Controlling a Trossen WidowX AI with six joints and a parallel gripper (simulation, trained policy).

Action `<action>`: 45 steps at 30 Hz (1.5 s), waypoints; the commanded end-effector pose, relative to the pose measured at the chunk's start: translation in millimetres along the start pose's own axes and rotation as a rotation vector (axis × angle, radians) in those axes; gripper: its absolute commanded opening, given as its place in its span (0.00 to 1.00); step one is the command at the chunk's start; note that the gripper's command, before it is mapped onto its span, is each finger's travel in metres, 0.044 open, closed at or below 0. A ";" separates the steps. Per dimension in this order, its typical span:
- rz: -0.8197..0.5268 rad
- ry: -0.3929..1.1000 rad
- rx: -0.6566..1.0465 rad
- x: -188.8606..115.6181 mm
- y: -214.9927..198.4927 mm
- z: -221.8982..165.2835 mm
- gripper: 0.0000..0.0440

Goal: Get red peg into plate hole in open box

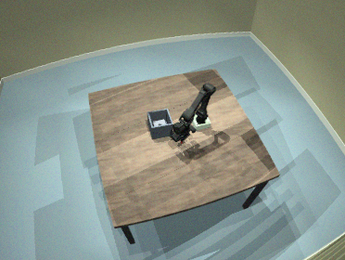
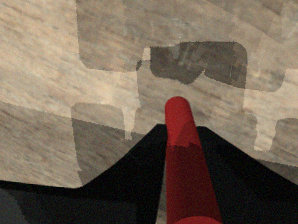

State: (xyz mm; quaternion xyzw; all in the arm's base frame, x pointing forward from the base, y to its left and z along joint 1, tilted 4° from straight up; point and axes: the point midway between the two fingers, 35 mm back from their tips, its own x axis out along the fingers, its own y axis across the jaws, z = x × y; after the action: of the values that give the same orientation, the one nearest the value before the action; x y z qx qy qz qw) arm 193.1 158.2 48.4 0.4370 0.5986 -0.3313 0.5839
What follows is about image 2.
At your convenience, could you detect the red peg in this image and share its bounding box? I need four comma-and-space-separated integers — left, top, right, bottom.
165, 96, 222, 224

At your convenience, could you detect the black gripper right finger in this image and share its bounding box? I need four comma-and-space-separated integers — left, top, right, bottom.
197, 127, 298, 224

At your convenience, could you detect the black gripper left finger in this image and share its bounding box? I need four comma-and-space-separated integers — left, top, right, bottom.
0, 124, 168, 224

